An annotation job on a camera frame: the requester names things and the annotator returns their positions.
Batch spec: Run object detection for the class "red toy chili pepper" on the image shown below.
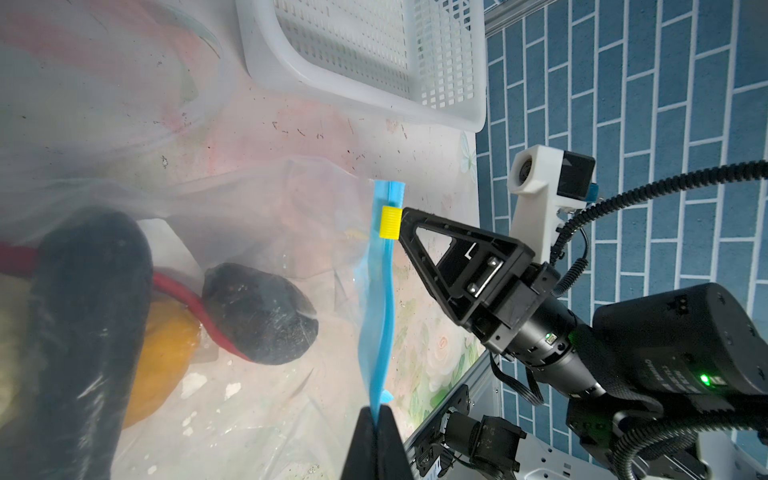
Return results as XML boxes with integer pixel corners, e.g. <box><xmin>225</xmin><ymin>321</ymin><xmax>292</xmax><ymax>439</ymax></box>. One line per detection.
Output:
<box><xmin>1</xmin><ymin>242</ymin><xmax>250</xmax><ymax>361</ymax></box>

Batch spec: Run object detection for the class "black toy eggplant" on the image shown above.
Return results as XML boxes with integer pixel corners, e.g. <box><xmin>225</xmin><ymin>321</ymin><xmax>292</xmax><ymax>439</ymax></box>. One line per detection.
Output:
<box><xmin>1</xmin><ymin>209</ymin><xmax>153</xmax><ymax>479</ymax></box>

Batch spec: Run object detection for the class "white plastic mesh basket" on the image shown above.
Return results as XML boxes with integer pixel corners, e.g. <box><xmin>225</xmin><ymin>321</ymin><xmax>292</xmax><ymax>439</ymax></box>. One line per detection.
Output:
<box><xmin>236</xmin><ymin>0</ymin><xmax>487</xmax><ymax>132</ymax></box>

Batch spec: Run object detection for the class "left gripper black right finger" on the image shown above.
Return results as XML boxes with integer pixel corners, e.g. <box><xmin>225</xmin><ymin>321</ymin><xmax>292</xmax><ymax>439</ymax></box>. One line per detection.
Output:
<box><xmin>375</xmin><ymin>405</ymin><xmax>414</xmax><ymax>480</ymax></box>

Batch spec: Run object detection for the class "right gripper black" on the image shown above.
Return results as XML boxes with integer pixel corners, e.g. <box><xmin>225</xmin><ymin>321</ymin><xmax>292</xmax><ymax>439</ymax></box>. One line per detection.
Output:
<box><xmin>399</xmin><ymin>207</ymin><xmax>606</xmax><ymax>399</ymax></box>

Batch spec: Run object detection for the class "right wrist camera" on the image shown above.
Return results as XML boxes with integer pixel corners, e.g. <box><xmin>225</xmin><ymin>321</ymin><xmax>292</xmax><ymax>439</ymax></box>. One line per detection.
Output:
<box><xmin>507</xmin><ymin>145</ymin><xmax>596</xmax><ymax>264</ymax></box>

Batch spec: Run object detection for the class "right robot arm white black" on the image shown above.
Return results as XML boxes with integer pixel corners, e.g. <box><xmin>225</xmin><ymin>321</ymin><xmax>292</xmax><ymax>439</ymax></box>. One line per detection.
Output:
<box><xmin>400</xmin><ymin>208</ymin><xmax>767</xmax><ymax>479</ymax></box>

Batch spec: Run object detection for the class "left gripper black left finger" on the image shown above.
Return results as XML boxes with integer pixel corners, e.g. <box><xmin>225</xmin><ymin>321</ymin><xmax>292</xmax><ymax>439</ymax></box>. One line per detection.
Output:
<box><xmin>340</xmin><ymin>407</ymin><xmax>378</xmax><ymax>480</ymax></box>

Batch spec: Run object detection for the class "clear zip top bag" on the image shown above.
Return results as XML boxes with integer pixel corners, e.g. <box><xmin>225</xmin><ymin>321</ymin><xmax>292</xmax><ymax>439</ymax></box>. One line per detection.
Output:
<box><xmin>1</xmin><ymin>1</ymin><xmax>402</xmax><ymax>479</ymax></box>

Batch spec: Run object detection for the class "black toy avocado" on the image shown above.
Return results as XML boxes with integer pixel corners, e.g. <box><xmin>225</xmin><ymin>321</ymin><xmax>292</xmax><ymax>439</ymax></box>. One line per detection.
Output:
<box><xmin>201</xmin><ymin>263</ymin><xmax>319</xmax><ymax>365</ymax></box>

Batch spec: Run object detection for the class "yellow toy fruit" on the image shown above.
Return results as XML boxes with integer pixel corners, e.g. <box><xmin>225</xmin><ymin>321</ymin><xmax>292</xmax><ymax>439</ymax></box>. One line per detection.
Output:
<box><xmin>122</xmin><ymin>298</ymin><xmax>201</xmax><ymax>430</ymax></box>

